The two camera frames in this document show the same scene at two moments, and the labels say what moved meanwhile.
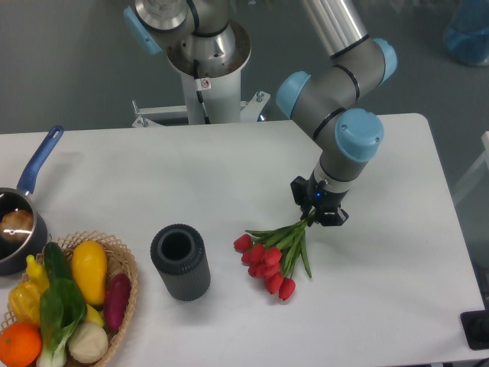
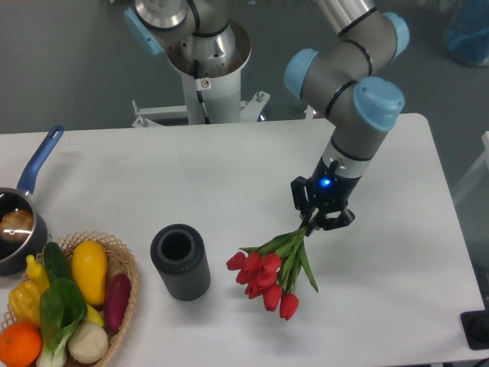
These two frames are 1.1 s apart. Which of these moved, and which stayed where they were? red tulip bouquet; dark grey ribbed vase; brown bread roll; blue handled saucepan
Moved: red tulip bouquet
Stayed: dark grey ribbed vase; brown bread roll; blue handled saucepan
